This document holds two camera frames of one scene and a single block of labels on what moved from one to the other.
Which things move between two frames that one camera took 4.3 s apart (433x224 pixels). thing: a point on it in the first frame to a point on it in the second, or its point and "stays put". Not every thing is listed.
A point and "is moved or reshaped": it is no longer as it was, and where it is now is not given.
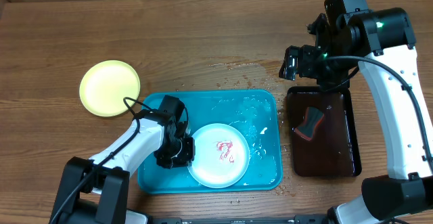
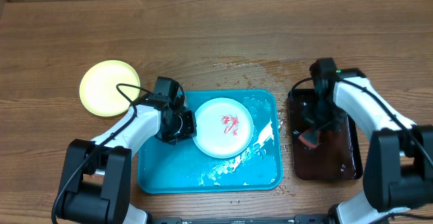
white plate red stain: x=222 y=155 to x=224 y=128
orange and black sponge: x=312 y=118 is moved or reshaped
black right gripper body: x=314 y=65 to x=324 y=114
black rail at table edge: x=298 y=219 stays put
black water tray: x=323 y=132 stays put
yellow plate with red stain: x=104 y=86 stays put
